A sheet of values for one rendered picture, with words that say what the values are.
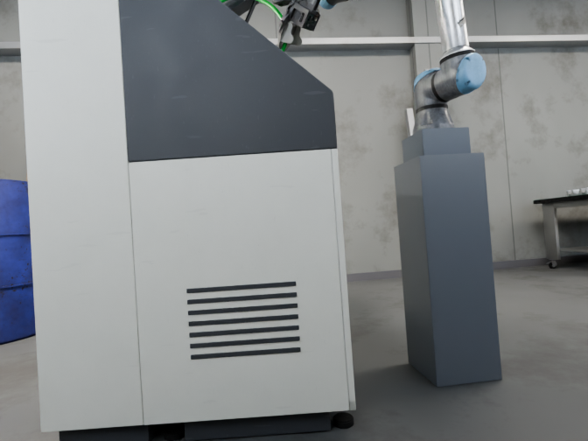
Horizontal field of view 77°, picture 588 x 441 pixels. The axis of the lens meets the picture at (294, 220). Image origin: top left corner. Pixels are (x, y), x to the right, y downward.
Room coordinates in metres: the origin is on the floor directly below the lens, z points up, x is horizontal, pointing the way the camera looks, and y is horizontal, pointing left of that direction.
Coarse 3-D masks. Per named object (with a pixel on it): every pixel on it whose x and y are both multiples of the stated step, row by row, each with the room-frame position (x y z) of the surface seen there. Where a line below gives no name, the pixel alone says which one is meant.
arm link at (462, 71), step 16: (448, 0) 1.25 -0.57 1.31; (448, 16) 1.25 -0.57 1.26; (464, 16) 1.26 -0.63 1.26; (448, 32) 1.26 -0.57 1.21; (464, 32) 1.25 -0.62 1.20; (448, 48) 1.27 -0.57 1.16; (464, 48) 1.24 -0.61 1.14; (448, 64) 1.26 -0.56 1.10; (464, 64) 1.22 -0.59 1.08; (480, 64) 1.24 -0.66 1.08; (448, 80) 1.27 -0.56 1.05; (464, 80) 1.23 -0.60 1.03; (480, 80) 1.25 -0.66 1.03; (448, 96) 1.32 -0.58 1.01
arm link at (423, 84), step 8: (424, 72) 1.37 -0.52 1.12; (432, 72) 1.36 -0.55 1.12; (416, 80) 1.40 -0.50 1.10; (424, 80) 1.37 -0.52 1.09; (432, 80) 1.33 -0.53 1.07; (416, 88) 1.40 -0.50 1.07; (424, 88) 1.37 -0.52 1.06; (432, 88) 1.34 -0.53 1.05; (416, 96) 1.41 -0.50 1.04; (424, 96) 1.38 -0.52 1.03; (432, 96) 1.36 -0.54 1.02; (416, 104) 1.41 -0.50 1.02; (424, 104) 1.38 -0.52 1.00
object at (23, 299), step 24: (0, 192) 2.27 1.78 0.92; (24, 192) 2.40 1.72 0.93; (0, 216) 2.27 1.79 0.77; (24, 216) 2.39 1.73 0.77; (0, 240) 2.27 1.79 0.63; (24, 240) 2.39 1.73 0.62; (0, 264) 2.26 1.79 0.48; (24, 264) 2.38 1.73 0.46; (0, 288) 2.25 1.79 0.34; (24, 288) 2.37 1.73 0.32; (0, 312) 2.25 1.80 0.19; (24, 312) 2.36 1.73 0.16; (0, 336) 2.25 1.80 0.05; (24, 336) 2.36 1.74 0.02
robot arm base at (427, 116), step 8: (432, 104) 1.36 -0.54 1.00; (440, 104) 1.36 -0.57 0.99; (416, 112) 1.42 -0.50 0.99; (424, 112) 1.38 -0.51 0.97; (432, 112) 1.36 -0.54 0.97; (440, 112) 1.36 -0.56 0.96; (448, 112) 1.38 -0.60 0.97; (416, 120) 1.41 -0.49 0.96; (424, 120) 1.38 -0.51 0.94; (432, 120) 1.35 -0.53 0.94; (440, 120) 1.35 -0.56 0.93; (448, 120) 1.36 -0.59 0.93; (416, 128) 1.39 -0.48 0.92; (424, 128) 1.36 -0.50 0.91; (432, 128) 1.35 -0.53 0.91
